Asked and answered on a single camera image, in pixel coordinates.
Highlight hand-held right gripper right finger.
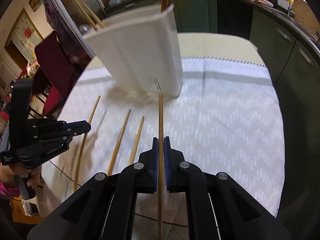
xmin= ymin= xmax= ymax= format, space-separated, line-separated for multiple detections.
xmin=164 ymin=136 xmax=292 ymax=240

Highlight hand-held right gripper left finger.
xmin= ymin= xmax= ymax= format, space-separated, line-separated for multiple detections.
xmin=26 ymin=137 xmax=159 ymax=240

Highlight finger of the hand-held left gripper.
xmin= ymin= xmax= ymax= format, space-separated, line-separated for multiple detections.
xmin=34 ymin=130 xmax=88 ymax=143
xmin=37 ymin=120 xmax=91 ymax=131

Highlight white plastic utensil holder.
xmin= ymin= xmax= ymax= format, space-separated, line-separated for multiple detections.
xmin=82 ymin=4 xmax=184 ymax=98

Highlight clear plastic spoon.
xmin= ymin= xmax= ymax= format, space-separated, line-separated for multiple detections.
xmin=79 ymin=24 xmax=94 ymax=35

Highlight person's left hand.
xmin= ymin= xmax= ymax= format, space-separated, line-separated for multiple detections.
xmin=0 ymin=164 xmax=43 ymax=189

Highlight orange cardboard box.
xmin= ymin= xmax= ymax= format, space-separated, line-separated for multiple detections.
xmin=11 ymin=197 xmax=40 ymax=223

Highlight red cushioned wooden chair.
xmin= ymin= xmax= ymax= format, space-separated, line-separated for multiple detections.
xmin=34 ymin=31 xmax=83 ymax=118

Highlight teal checkered tablecloth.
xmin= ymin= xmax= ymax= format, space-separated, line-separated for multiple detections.
xmin=41 ymin=155 xmax=278 ymax=240

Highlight white patterned table cloth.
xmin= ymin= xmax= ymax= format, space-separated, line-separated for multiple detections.
xmin=46 ymin=33 xmax=285 ymax=218

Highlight green base cabinets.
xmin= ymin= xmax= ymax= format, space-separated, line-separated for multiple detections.
xmin=175 ymin=0 xmax=320 ymax=130

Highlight wooden cutting board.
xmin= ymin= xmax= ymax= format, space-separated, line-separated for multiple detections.
xmin=291 ymin=0 xmax=320 ymax=30

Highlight wall poster board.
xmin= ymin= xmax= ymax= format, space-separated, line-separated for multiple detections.
xmin=11 ymin=12 xmax=43 ymax=53

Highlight framed wall picture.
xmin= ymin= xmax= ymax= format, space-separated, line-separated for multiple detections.
xmin=29 ymin=0 xmax=43 ymax=12

